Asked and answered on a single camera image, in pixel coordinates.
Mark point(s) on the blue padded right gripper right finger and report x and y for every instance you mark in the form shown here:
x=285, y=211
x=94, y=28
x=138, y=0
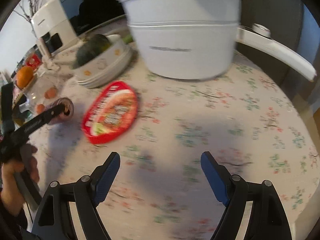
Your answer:
x=217, y=176

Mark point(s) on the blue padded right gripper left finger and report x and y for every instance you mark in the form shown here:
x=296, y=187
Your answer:
x=103, y=177

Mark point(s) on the red drink can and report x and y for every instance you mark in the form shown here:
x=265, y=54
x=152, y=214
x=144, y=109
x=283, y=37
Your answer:
x=65, y=110

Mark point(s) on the red oval food container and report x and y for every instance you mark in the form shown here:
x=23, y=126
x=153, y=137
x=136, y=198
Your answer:
x=111, y=114

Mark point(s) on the person's left hand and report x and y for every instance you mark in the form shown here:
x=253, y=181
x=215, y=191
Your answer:
x=11, y=197

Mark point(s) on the glass jar with wooden lid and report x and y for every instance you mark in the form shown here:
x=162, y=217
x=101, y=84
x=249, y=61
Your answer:
x=41, y=90

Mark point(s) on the floral tablecloth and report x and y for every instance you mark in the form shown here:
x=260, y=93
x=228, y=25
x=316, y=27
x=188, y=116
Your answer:
x=160, y=192

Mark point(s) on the large orange on jar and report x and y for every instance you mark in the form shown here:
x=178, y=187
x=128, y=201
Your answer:
x=24, y=76

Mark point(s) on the red labelled spice jar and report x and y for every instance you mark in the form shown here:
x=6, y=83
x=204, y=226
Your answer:
x=33, y=61

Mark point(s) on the white air fryer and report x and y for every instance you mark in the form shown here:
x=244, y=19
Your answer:
x=52, y=28

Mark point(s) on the stacked white bowls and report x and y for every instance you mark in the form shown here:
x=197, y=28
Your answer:
x=106, y=66

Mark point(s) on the dark green squash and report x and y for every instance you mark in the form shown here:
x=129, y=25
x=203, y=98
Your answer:
x=95, y=46

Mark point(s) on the white electric cooking pot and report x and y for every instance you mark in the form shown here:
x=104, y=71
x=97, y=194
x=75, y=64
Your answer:
x=196, y=39

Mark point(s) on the black microwave oven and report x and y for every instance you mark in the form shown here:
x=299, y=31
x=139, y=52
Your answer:
x=84, y=15

